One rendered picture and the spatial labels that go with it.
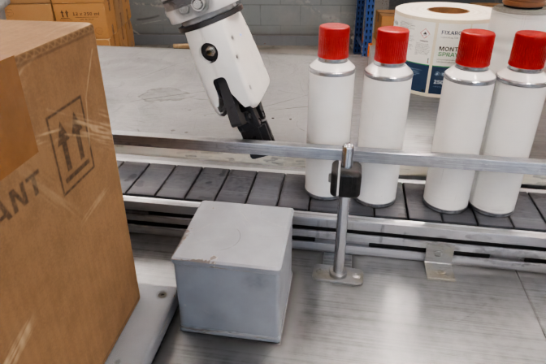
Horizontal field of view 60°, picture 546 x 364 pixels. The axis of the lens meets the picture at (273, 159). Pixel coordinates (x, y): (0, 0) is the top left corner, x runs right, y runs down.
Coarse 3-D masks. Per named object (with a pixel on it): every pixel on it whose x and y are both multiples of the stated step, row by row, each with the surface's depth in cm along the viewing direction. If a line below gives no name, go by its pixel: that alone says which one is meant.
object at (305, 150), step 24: (120, 144) 56; (144, 144) 55; (168, 144) 55; (192, 144) 54; (216, 144) 54; (240, 144) 53; (264, 144) 53; (288, 144) 53; (312, 144) 53; (456, 168) 50; (480, 168) 50; (504, 168) 49; (528, 168) 49
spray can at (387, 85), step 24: (384, 48) 48; (384, 72) 49; (408, 72) 49; (384, 96) 50; (408, 96) 51; (360, 120) 54; (384, 120) 51; (360, 144) 54; (384, 144) 52; (384, 168) 53; (360, 192) 56; (384, 192) 55
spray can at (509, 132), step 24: (528, 48) 46; (504, 72) 49; (528, 72) 47; (504, 96) 49; (528, 96) 47; (504, 120) 49; (528, 120) 49; (504, 144) 50; (528, 144) 50; (480, 192) 54; (504, 192) 53; (504, 216) 54
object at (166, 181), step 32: (128, 192) 59; (160, 192) 59; (192, 192) 59; (224, 192) 59; (256, 192) 59; (288, 192) 59; (416, 192) 59; (480, 224) 53; (512, 224) 53; (544, 224) 53
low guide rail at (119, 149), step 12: (156, 156) 64; (168, 156) 64; (180, 156) 64; (192, 156) 64; (204, 156) 63; (216, 156) 63; (228, 156) 63; (240, 156) 62; (276, 156) 62; (408, 168) 59; (420, 168) 59; (528, 180) 58; (540, 180) 57
